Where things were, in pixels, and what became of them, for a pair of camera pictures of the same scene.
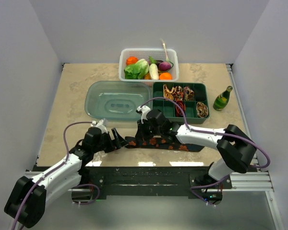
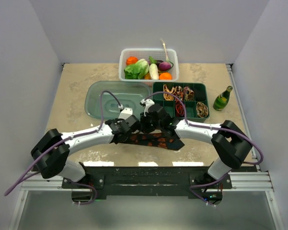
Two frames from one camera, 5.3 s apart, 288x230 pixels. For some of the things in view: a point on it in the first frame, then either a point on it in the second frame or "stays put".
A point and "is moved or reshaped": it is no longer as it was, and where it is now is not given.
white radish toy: (153, 71) stays put
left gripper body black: (105, 143) to (119, 120)
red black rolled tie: (178, 111) stays put
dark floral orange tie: (134, 142) is moved or reshaped
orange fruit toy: (165, 76) stays put
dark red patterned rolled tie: (178, 93) stays put
